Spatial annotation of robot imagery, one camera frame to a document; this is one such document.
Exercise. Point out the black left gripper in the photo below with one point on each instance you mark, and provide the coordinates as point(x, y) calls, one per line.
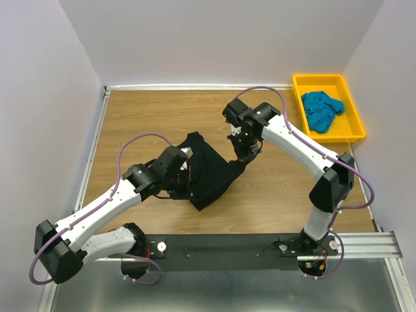
point(186, 192)

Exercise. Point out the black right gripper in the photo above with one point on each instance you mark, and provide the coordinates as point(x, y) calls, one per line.
point(243, 155)

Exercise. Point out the black t shirt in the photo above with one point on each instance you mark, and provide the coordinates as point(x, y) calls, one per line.
point(211, 175)

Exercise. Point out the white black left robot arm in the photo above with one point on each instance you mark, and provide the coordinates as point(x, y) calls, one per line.
point(65, 246)

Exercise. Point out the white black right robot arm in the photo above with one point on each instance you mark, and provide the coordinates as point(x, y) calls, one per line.
point(332, 172)

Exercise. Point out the teal t shirt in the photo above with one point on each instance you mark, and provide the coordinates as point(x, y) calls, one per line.
point(321, 110)

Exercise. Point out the yellow plastic bin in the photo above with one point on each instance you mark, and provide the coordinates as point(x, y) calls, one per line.
point(346, 128)

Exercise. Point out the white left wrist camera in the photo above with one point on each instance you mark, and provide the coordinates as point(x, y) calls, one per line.
point(189, 153)

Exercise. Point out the aluminium back edge rail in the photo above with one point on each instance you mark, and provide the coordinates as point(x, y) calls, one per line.
point(150, 87)

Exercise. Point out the black mounting base plate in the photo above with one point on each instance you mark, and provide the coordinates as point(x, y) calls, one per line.
point(227, 252)

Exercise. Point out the aluminium left side rail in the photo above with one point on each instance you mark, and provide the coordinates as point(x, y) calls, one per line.
point(91, 150)

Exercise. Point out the aluminium front frame rail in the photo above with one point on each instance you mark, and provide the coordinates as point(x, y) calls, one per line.
point(352, 245)

